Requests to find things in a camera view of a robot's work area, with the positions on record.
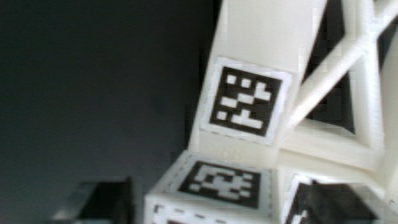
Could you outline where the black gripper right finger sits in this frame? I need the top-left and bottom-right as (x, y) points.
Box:
(286, 181), (398, 224)

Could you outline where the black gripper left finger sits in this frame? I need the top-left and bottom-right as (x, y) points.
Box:
(51, 177), (135, 224)

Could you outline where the white tagged cube nut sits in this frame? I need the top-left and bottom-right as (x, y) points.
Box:
(144, 151), (307, 224)

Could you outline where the white chair back frame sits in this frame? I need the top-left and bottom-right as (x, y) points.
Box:
(188, 0), (398, 186)

